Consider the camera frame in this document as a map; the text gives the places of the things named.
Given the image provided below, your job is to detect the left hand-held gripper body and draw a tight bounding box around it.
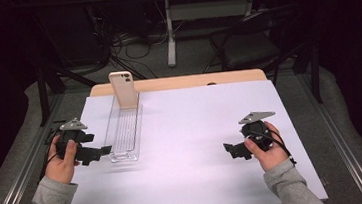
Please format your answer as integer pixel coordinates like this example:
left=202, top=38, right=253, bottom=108
left=52, top=116, right=92, bottom=161

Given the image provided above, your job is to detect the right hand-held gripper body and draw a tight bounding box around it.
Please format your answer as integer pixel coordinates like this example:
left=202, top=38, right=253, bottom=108
left=236, top=109, right=280, bottom=154

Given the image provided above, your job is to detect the clear plastic rack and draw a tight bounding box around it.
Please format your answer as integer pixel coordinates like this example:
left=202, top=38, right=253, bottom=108
left=99, top=91, right=149, bottom=164

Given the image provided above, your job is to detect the beige phone case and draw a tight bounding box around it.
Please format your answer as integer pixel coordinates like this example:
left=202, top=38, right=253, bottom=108
left=108, top=69, right=140, bottom=111

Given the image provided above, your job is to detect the person's right hand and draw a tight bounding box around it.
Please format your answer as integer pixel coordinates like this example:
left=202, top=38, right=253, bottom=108
left=241, top=119, right=293, bottom=175

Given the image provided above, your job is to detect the person's left hand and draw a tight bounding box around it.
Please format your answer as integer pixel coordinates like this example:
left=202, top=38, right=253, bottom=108
left=41, top=133, right=83, bottom=187

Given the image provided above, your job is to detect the black metal stand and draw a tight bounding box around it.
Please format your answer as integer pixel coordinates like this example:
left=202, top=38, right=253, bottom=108
left=289, top=32, right=325, bottom=107
left=26, top=6, right=103, bottom=128

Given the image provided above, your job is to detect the black chair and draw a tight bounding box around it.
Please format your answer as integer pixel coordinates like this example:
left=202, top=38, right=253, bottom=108
left=198, top=3, right=310, bottom=78

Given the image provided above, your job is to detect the wooden table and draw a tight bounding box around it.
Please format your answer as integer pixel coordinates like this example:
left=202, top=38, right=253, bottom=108
left=48, top=63, right=330, bottom=204

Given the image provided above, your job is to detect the white-legged desk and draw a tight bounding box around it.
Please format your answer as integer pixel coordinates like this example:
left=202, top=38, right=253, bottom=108
left=142, top=0, right=293, bottom=70

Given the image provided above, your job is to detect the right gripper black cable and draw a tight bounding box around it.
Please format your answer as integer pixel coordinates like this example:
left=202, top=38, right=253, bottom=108
left=251, top=125, right=298, bottom=171

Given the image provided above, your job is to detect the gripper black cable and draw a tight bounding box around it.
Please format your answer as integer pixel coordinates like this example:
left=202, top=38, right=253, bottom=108
left=35, top=135, right=65, bottom=182
left=251, top=125, right=298, bottom=171

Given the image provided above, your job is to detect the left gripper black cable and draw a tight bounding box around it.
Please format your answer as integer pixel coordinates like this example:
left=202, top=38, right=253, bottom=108
left=35, top=135, right=65, bottom=182

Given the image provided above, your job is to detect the metal floor rail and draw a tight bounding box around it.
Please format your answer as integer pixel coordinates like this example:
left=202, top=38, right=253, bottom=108
left=295, top=67, right=362, bottom=204
left=0, top=92, right=76, bottom=204

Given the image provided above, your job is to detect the bundle of floor cables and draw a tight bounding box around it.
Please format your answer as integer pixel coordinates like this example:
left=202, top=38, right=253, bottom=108
left=83, top=0, right=171, bottom=86

